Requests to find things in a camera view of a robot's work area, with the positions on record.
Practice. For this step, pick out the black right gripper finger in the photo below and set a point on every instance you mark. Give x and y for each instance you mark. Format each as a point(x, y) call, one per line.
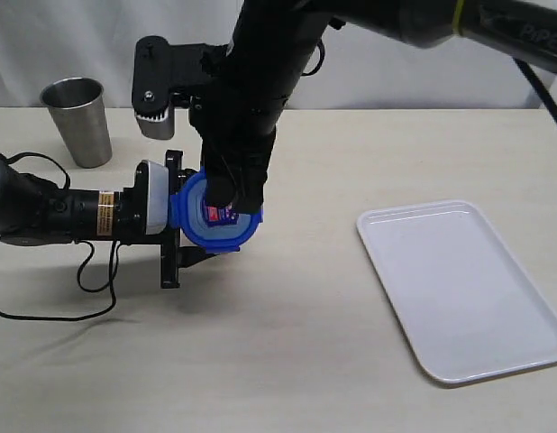
point(250, 190)
point(221, 190)

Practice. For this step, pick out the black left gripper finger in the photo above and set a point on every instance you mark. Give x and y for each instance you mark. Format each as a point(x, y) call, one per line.
point(189, 256)

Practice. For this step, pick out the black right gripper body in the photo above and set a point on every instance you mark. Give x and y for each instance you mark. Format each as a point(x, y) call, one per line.
point(234, 94)

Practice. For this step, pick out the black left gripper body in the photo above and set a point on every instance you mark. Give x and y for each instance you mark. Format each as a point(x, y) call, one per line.
point(142, 212)

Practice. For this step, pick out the blue container lid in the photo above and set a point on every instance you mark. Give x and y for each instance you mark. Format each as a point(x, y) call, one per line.
point(201, 224)

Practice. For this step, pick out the stainless steel cup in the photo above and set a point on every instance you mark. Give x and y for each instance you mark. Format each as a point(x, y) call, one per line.
point(77, 108)

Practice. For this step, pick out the clear plastic tall container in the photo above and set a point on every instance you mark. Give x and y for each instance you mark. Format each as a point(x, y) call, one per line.
point(221, 247)

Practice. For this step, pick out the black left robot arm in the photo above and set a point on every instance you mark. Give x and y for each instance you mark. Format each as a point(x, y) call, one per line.
point(35, 212)

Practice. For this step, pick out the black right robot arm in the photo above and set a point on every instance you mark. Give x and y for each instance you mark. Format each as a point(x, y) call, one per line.
point(523, 30)

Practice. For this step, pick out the white backdrop curtain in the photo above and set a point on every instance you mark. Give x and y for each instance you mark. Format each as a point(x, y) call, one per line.
point(44, 41)

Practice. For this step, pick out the white rectangular tray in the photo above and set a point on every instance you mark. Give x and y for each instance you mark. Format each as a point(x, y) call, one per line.
point(468, 309)

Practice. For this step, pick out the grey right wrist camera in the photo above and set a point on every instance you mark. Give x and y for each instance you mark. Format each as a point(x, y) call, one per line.
point(158, 127)

